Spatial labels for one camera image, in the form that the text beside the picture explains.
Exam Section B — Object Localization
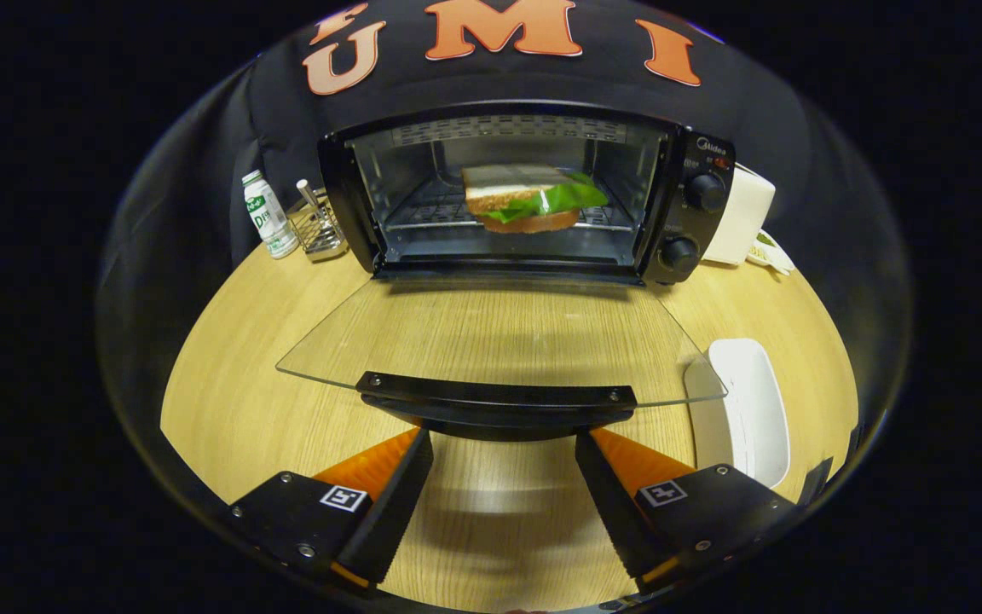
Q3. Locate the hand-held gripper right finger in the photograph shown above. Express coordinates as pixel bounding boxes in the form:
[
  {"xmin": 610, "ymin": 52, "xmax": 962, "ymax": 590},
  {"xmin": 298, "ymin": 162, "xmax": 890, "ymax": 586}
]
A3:
[{"xmin": 575, "ymin": 426, "xmax": 800, "ymax": 596}]

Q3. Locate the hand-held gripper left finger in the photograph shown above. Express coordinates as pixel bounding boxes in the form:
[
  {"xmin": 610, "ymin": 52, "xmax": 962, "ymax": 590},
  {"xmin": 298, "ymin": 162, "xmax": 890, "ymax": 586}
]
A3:
[{"xmin": 229, "ymin": 426, "xmax": 436, "ymax": 591}]

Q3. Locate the black toaster oven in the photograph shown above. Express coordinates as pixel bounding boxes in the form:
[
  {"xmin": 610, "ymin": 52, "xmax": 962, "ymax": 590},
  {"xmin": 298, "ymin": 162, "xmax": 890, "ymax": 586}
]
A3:
[{"xmin": 275, "ymin": 101, "xmax": 738, "ymax": 443}]

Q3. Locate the lettuce sandwich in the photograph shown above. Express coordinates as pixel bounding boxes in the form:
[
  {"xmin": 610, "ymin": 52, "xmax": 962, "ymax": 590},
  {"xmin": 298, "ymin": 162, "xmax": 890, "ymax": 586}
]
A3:
[{"xmin": 460, "ymin": 165, "xmax": 610, "ymax": 235}]

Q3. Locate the white toaster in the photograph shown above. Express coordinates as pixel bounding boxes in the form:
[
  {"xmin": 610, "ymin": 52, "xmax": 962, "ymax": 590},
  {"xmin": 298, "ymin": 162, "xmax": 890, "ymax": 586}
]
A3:
[{"xmin": 702, "ymin": 164, "xmax": 777, "ymax": 266}]

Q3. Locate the white ribbed tray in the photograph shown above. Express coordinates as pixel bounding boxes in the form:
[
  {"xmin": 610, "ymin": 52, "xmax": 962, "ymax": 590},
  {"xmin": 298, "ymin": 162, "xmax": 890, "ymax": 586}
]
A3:
[{"xmin": 683, "ymin": 338, "xmax": 793, "ymax": 490}]

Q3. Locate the black stand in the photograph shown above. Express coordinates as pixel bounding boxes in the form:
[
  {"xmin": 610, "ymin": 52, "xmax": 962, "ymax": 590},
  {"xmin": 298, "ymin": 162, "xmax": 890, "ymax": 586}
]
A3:
[{"xmin": 798, "ymin": 458, "xmax": 835, "ymax": 507}]

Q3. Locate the white divided bean dish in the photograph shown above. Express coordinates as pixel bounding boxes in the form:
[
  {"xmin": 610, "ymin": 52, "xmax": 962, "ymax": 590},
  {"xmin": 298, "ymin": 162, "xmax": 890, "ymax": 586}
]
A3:
[{"xmin": 747, "ymin": 229, "xmax": 797, "ymax": 277}]

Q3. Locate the white green-label drink bottle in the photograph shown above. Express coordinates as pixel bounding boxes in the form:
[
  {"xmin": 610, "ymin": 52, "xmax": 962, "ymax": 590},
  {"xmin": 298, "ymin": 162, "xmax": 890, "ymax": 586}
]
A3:
[{"xmin": 240, "ymin": 170, "xmax": 300, "ymax": 260}]

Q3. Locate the metal wire basket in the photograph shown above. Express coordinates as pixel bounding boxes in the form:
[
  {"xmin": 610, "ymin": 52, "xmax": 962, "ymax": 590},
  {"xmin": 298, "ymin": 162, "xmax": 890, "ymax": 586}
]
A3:
[{"xmin": 287, "ymin": 189, "xmax": 350, "ymax": 263}]

